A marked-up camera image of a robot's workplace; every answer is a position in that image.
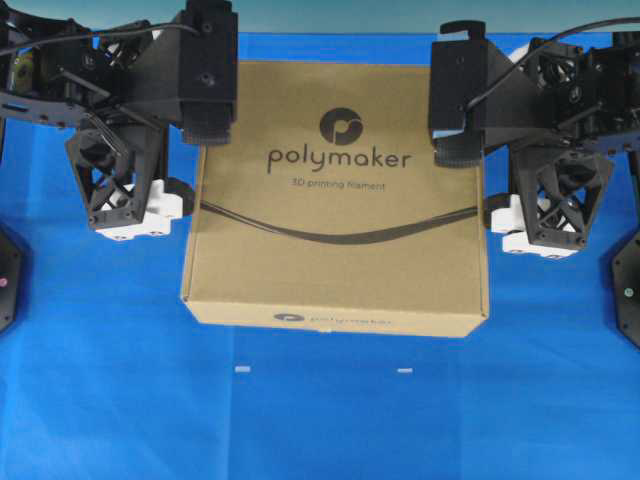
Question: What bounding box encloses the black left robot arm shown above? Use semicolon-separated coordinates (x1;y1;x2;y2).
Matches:
1;1;239;241

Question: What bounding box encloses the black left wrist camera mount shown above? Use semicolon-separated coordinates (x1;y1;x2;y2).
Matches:
121;29;192;123

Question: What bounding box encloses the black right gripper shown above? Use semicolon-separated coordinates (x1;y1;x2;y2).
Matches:
428;20;614;259

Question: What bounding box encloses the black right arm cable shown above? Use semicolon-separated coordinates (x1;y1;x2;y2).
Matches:
462;18;640;112

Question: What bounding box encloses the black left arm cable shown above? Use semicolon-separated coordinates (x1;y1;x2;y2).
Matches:
0;22;201;59

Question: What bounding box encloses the brown polymaker cardboard box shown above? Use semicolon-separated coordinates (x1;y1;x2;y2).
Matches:
182;61;489;338

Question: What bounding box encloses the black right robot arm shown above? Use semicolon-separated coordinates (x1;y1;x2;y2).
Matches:
428;21;639;259

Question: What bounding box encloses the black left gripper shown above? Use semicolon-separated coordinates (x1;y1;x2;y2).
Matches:
65;1;238;241

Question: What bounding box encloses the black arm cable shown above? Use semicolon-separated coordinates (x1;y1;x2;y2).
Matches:
0;22;201;59
462;18;640;112

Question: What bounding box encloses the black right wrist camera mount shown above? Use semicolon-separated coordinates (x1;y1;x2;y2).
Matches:
477;44;546;146

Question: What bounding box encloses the blue table cloth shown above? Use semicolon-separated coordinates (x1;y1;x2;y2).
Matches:
0;30;640;480

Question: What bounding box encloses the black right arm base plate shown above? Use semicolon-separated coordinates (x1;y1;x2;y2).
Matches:
611;233;640;348

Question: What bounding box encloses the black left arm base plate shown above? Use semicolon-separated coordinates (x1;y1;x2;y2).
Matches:
0;228;23;332

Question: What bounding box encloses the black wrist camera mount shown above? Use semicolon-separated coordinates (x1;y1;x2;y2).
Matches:
121;29;192;123
477;44;546;146

